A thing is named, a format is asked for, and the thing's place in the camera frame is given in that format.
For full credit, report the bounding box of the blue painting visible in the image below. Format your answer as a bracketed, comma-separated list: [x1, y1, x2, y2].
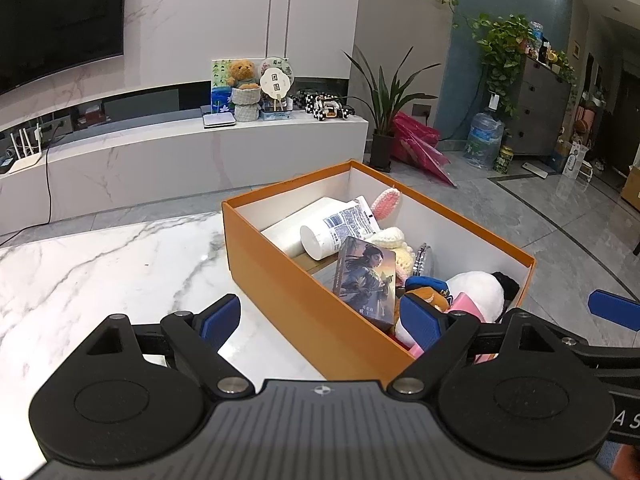
[211, 87, 236, 113]

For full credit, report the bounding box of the black cable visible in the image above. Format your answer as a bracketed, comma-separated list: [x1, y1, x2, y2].
[44, 125, 63, 221]

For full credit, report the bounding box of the dark illustrated box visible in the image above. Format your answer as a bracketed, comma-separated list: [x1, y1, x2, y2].
[332, 236, 398, 333]

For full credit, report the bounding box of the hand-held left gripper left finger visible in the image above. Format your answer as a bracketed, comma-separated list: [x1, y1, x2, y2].
[82, 294, 251, 398]

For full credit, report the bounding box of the orange storage box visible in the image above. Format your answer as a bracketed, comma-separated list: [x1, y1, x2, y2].
[221, 159, 537, 382]

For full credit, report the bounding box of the large cardboard box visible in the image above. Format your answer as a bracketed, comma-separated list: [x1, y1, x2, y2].
[620, 166, 640, 206]

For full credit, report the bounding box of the green painting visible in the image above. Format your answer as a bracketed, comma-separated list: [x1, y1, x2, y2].
[211, 58, 266, 92]

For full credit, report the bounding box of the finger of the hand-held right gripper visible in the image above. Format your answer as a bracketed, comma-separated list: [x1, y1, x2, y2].
[572, 339, 640, 376]
[587, 290, 640, 332]

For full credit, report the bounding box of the white marble TV cabinet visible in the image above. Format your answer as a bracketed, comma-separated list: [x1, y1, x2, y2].
[0, 77, 371, 236]

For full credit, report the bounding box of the clear water jug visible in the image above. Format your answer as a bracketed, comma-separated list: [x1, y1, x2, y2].
[465, 110, 505, 170]

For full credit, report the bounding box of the grey drawer cabinet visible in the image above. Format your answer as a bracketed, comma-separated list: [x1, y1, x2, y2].
[510, 52, 573, 156]

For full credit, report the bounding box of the crochet bunny toy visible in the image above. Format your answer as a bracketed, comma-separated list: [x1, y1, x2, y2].
[362, 186, 418, 281]

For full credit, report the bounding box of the long-leaf potted plant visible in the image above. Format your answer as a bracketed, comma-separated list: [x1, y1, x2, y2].
[342, 45, 441, 171]

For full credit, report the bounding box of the grey laptop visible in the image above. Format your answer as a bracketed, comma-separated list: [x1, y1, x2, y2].
[201, 111, 236, 130]

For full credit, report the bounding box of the pink umbrella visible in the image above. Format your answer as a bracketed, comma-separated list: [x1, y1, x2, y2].
[390, 112, 457, 188]

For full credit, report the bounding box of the person's blue clothing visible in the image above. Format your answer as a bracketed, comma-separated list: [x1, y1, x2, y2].
[595, 442, 640, 480]

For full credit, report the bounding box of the floral round fan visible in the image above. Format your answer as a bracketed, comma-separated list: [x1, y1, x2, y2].
[260, 56, 293, 77]

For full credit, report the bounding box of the brown teddy bear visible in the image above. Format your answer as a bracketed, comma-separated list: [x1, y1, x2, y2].
[227, 60, 260, 90]

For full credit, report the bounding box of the white router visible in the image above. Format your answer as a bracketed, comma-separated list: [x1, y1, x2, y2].
[7, 127, 48, 173]

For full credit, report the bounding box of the pink card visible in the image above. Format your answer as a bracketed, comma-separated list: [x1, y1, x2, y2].
[452, 292, 491, 323]

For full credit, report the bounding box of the white black plush toy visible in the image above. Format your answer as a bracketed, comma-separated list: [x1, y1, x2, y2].
[395, 270, 521, 348]

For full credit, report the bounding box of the round white fan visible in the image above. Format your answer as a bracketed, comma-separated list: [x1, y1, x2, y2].
[259, 67, 292, 111]

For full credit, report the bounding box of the orange raccoon plush toy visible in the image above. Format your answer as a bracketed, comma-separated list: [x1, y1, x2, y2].
[404, 275, 453, 313]

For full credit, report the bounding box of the black white checkered toy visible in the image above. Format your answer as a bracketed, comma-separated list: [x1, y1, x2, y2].
[295, 89, 356, 121]

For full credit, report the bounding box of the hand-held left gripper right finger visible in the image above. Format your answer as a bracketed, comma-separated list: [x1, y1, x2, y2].
[389, 292, 573, 397]

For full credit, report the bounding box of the trailing green vine plant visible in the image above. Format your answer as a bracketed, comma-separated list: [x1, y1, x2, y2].
[452, 12, 536, 116]

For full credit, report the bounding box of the black television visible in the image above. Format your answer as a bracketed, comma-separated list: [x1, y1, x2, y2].
[0, 0, 125, 96]

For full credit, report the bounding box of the white tissue pack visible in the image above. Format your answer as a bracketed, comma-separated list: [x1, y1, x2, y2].
[261, 196, 378, 261]

